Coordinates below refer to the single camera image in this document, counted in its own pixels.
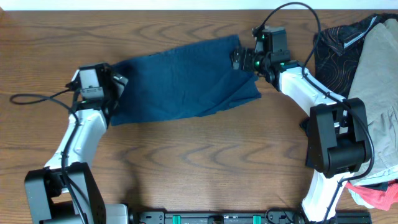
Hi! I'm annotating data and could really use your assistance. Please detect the dark blue denim shorts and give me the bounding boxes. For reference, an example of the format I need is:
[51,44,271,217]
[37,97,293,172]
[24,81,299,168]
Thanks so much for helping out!
[111,35,261,126]

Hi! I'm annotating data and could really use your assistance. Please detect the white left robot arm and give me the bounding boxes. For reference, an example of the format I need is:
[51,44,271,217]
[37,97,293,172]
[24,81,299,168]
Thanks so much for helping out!
[24,70,130,223]

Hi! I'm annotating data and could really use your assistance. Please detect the black patterned garment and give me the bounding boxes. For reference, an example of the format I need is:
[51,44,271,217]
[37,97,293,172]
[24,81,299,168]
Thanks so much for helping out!
[300,12,398,169]

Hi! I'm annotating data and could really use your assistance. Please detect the beige khaki garment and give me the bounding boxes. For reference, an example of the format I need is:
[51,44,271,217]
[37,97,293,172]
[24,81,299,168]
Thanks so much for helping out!
[349,19,397,185]

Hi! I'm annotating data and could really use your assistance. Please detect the red white item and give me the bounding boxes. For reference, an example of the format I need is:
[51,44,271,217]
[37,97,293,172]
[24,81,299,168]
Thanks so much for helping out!
[345,180,397,211]

